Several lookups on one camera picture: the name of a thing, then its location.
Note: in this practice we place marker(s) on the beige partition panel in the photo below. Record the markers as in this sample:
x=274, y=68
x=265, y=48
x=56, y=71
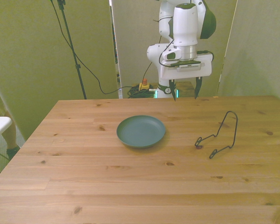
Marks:
x=256, y=46
x=25, y=58
x=135, y=42

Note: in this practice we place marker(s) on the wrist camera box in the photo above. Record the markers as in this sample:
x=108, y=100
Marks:
x=189, y=67

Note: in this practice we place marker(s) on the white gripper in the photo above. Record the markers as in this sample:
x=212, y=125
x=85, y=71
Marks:
x=186, y=72

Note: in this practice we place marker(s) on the black tripod stand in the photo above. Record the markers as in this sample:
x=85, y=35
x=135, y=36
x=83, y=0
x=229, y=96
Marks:
x=71, y=44

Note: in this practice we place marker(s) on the person's bare leg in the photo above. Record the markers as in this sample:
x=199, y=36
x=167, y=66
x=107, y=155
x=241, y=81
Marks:
x=10, y=135

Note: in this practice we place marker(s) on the small wooden table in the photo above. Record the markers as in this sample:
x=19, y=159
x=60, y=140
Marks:
x=187, y=89

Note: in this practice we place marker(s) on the dark shoe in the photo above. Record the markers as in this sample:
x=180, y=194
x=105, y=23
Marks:
x=12, y=152

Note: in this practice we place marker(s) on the yellow emergency stop button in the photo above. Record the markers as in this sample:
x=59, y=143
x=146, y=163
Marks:
x=144, y=86

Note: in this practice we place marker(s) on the teal round plate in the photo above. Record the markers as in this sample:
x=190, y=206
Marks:
x=141, y=134

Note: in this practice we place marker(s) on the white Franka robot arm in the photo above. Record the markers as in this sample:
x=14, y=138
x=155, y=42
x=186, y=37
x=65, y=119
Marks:
x=185, y=23

